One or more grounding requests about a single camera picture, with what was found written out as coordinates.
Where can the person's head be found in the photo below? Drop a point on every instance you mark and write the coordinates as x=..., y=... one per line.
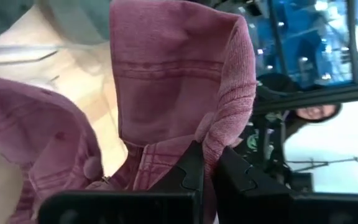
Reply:
x=317, y=112

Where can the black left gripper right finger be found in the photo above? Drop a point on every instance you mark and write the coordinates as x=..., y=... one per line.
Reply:
x=259, y=205

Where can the dark green cap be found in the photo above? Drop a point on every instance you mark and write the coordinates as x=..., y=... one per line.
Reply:
x=73, y=18

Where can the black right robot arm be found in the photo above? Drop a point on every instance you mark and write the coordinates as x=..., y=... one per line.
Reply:
x=272, y=82

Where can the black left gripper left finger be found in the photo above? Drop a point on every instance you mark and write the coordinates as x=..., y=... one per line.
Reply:
x=166, y=205

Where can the maroon cap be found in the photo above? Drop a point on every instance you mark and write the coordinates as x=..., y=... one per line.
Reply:
x=166, y=77
x=36, y=124

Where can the black aluminium table frame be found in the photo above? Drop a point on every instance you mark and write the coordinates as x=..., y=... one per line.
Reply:
x=322, y=95

